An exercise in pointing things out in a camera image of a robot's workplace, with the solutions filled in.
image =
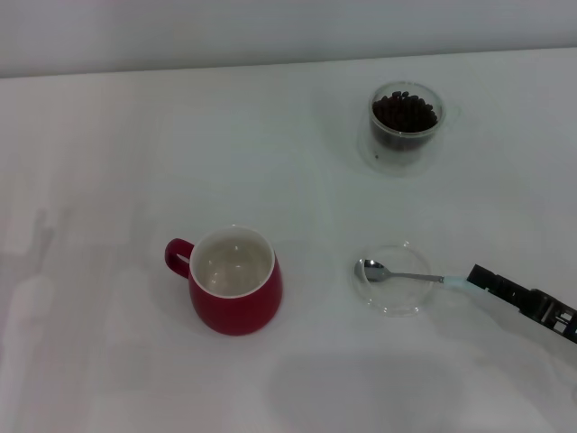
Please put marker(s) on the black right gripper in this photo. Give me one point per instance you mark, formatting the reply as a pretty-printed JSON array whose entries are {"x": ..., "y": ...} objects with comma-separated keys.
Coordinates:
[{"x": 556, "y": 315}]

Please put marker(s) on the red ceramic mug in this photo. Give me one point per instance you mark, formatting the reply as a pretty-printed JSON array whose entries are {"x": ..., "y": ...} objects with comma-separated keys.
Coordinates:
[{"x": 239, "y": 311}]

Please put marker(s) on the clear double-walled glass cup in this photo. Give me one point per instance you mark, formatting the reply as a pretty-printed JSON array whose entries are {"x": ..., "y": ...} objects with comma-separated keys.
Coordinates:
[{"x": 401, "y": 168}]

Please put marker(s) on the pile of coffee beans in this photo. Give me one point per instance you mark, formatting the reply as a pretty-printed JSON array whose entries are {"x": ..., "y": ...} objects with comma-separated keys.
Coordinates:
[{"x": 405, "y": 113}]

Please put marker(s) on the clear glass saucer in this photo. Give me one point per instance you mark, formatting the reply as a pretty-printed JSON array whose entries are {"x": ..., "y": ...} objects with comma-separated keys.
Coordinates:
[{"x": 396, "y": 300}]

